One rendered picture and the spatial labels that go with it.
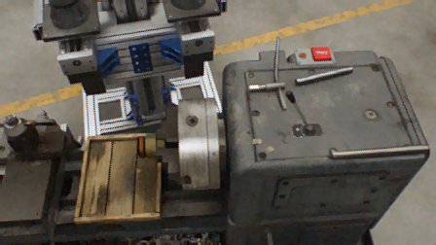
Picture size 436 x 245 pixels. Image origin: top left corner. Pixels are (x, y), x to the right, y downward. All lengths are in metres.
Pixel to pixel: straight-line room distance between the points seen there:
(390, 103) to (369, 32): 2.26
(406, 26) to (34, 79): 2.96
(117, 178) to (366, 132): 0.91
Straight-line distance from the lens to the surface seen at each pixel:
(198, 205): 1.55
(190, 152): 1.27
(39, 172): 1.63
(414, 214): 2.73
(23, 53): 3.59
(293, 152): 1.22
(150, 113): 2.44
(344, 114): 1.34
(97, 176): 1.65
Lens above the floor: 2.27
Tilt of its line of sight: 54 degrees down
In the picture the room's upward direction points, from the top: straight up
